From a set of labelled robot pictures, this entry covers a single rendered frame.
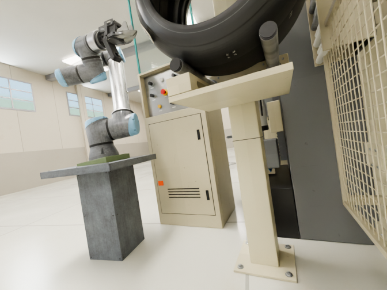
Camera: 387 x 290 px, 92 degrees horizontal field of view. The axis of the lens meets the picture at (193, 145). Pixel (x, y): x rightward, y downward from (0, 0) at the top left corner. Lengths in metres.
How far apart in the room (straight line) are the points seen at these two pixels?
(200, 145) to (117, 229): 0.75
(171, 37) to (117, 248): 1.17
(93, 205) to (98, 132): 0.46
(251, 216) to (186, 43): 0.79
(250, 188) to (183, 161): 0.63
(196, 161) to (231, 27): 0.97
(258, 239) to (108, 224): 0.86
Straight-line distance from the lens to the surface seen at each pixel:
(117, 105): 1.39
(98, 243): 1.43
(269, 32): 0.58
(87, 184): 1.35
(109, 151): 1.31
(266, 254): 1.08
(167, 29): 0.69
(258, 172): 0.93
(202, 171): 1.37
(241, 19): 0.61
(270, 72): 0.55
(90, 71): 1.13
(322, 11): 0.93
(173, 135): 1.44
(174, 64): 0.65
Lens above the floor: 0.64
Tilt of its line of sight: 1 degrees down
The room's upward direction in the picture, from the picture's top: 9 degrees counter-clockwise
